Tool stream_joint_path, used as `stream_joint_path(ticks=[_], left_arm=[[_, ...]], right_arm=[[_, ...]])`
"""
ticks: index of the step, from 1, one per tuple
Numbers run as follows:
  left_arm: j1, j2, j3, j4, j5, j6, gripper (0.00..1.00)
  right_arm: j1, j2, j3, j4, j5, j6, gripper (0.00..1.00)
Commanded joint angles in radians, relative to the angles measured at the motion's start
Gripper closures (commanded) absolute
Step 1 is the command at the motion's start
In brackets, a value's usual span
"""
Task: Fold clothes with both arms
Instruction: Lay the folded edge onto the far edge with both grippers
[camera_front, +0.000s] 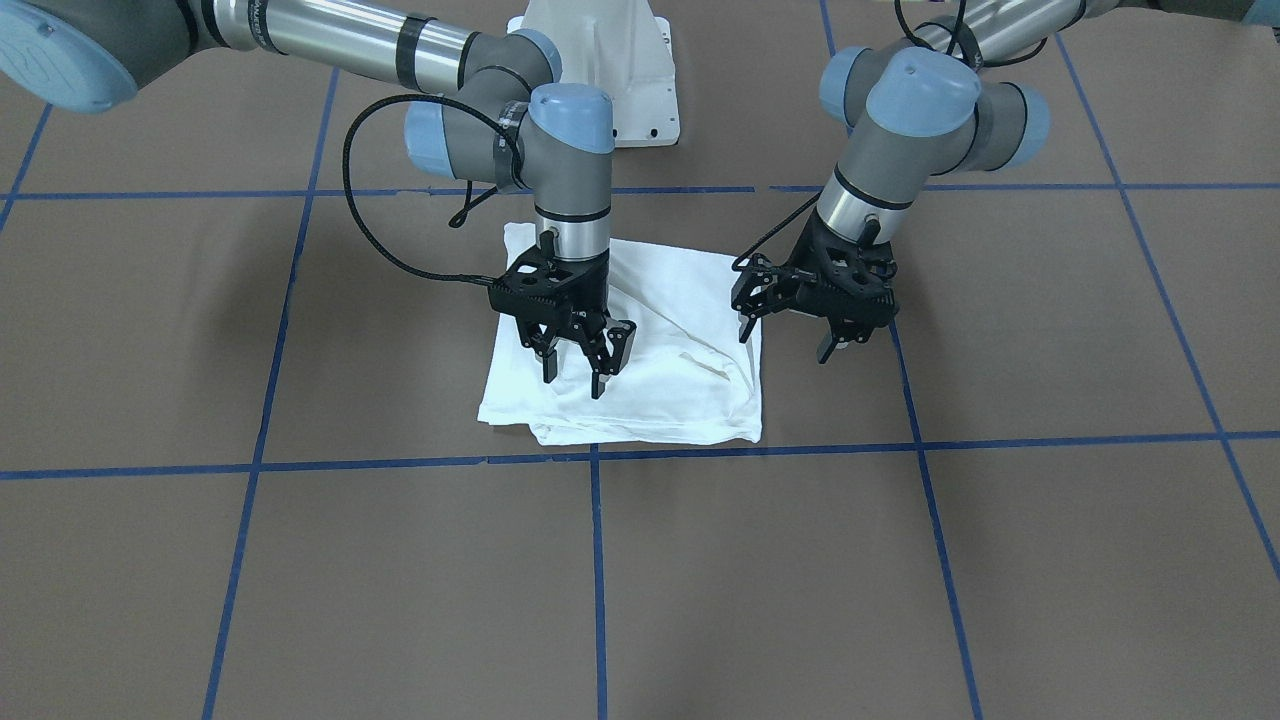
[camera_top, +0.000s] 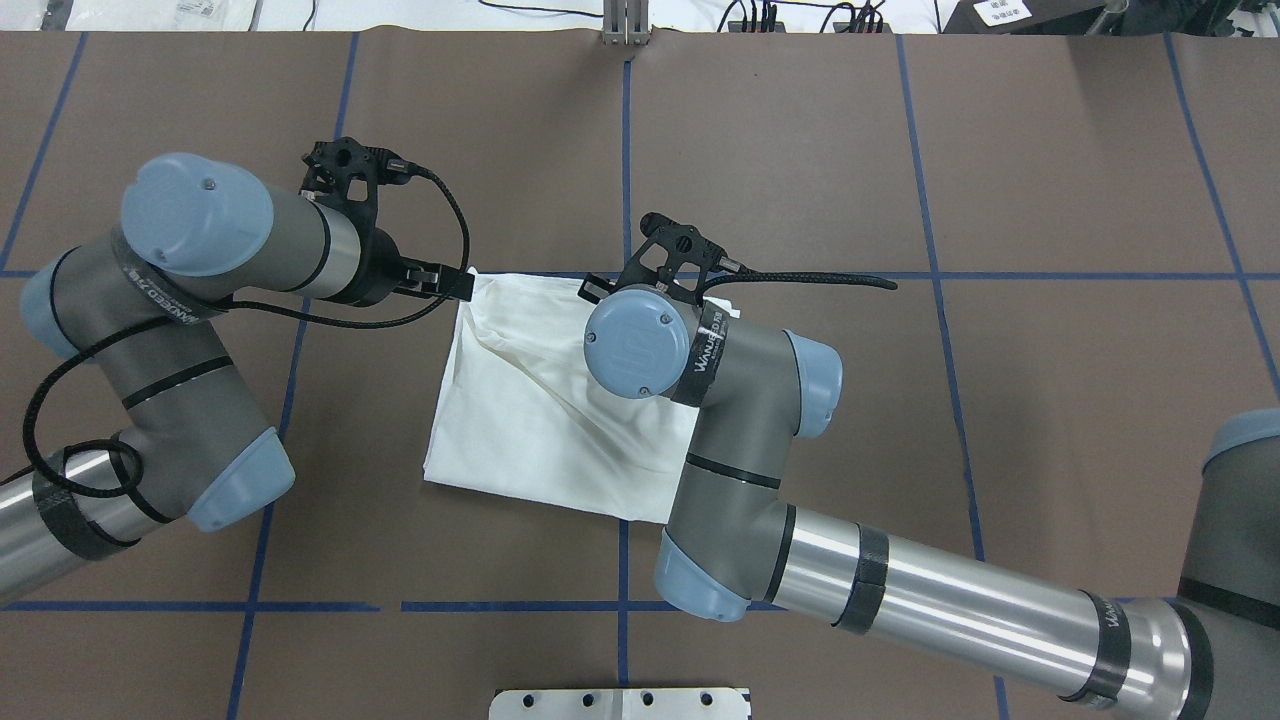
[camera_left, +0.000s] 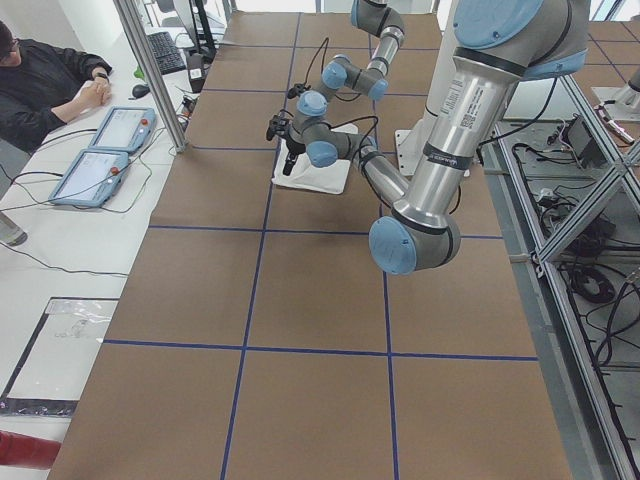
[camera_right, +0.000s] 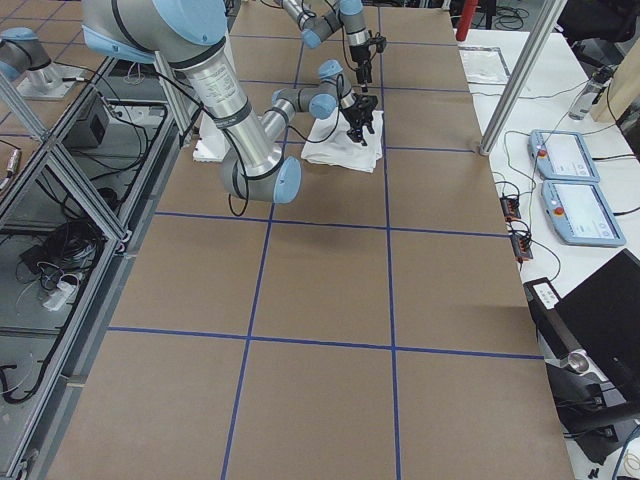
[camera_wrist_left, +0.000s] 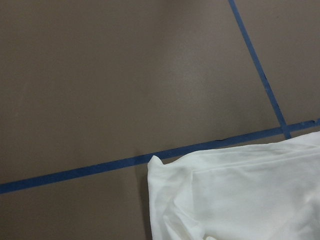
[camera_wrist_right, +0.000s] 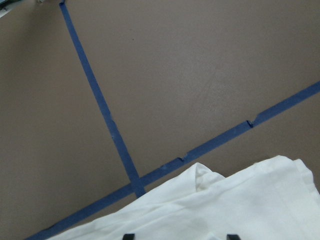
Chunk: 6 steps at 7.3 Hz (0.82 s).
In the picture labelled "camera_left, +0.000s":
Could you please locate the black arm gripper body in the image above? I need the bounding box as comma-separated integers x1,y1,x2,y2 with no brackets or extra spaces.
284,132,306,159

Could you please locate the clear plastic water bottle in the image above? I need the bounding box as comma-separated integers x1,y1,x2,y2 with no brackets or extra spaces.
0,212,28,246

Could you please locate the upper orange black terminal board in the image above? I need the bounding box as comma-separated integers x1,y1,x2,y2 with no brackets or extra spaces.
181,95,197,117

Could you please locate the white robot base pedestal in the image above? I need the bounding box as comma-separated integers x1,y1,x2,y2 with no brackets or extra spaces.
395,0,459,177

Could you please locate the lower blue teach pendant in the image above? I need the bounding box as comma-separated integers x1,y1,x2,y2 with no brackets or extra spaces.
48,149,130,208

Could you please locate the red fire extinguisher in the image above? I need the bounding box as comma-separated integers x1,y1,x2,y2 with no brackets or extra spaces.
0,430,61,470

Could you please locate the black computer mouse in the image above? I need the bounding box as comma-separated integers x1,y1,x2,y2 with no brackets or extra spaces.
131,84,150,99

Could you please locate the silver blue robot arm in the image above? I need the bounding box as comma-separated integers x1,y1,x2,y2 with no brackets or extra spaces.
267,1,590,275
314,0,406,102

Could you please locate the white printed long-sleeve shirt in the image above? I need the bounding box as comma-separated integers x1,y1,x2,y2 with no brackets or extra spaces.
272,138,350,195

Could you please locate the person in black jacket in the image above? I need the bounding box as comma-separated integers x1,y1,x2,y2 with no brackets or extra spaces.
1,24,112,154

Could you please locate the blue teach pendant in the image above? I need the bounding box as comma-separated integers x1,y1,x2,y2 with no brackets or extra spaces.
89,106,157,154
48,149,130,208

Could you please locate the aluminium frame post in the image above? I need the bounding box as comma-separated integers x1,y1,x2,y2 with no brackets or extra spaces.
113,0,187,153

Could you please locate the upper blue teach pendant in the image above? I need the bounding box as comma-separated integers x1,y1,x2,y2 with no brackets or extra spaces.
89,106,157,154

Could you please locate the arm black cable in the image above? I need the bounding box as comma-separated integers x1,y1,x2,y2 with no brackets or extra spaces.
327,115,381,166

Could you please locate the black keyboard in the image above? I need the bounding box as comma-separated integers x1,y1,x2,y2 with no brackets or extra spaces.
147,31,186,75

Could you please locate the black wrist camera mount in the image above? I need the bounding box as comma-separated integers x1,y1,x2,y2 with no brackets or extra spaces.
286,83,308,99

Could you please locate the grey controller box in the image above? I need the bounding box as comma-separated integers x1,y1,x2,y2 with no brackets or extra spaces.
561,115,606,168

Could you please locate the clear plastic sheet black-edged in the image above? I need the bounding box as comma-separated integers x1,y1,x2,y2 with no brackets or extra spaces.
1,297,118,418

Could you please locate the black computer box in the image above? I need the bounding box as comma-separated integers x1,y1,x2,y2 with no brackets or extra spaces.
186,52,211,93

